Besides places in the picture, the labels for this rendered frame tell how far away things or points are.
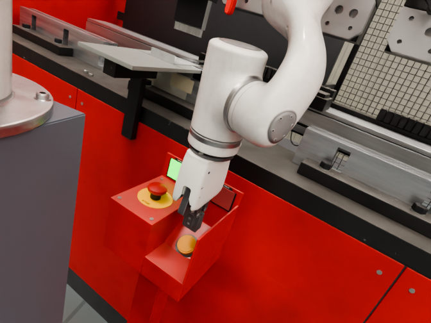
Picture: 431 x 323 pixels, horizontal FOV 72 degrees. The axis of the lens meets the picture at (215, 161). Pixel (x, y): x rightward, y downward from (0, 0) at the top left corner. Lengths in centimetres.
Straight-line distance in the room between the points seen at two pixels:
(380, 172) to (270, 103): 44
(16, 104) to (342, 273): 64
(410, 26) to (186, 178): 51
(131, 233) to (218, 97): 32
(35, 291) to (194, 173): 25
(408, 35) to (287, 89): 39
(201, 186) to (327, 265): 37
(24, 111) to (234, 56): 24
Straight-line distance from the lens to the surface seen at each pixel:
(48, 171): 34
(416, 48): 71
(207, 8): 90
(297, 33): 39
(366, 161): 74
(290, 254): 72
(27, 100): 34
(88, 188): 110
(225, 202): 63
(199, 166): 45
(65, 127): 34
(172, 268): 59
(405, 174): 74
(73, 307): 141
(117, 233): 63
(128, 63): 68
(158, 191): 59
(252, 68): 40
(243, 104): 37
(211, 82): 41
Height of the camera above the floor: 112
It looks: 24 degrees down
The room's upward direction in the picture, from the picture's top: 18 degrees clockwise
